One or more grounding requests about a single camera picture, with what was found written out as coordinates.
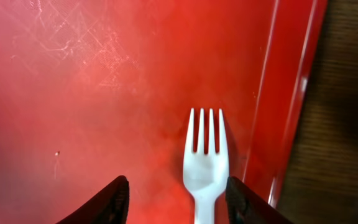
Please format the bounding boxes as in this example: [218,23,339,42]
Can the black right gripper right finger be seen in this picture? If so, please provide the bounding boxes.
[225,176,293,224]

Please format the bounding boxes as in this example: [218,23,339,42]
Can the white plastic fork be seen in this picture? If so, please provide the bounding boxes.
[183,109,229,224]

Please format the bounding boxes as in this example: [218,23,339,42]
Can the red plastic tray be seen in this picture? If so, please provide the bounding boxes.
[0,0,327,223]

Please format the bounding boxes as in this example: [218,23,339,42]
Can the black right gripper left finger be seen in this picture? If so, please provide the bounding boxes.
[58,175,130,224]

